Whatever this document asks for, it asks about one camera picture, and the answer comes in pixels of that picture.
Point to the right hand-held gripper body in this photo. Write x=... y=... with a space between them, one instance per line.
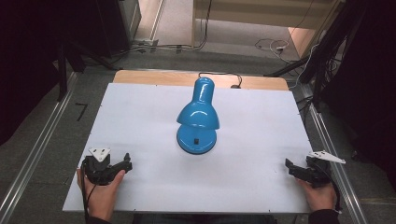
x=320 y=171

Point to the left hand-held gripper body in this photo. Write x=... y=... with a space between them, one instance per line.
x=99 y=169

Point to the blue desk lamp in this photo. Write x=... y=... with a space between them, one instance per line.
x=197 y=115

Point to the person's right hand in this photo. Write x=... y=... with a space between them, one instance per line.
x=320 y=197

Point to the person's left hand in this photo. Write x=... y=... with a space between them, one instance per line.
x=101 y=196

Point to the dark curtain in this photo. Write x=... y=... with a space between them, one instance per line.
x=25 y=62
x=370 y=87

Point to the black metal stand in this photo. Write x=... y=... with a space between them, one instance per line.
x=63 y=71
x=323 y=62

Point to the grey power strip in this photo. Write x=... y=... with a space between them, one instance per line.
x=146 y=42

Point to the dark cabinet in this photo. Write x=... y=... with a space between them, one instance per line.
x=120 y=25

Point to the light wooden furniture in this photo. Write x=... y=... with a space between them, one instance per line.
x=264 y=14

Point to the aluminium floor rail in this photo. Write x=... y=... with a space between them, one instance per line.
x=337 y=174
x=37 y=149

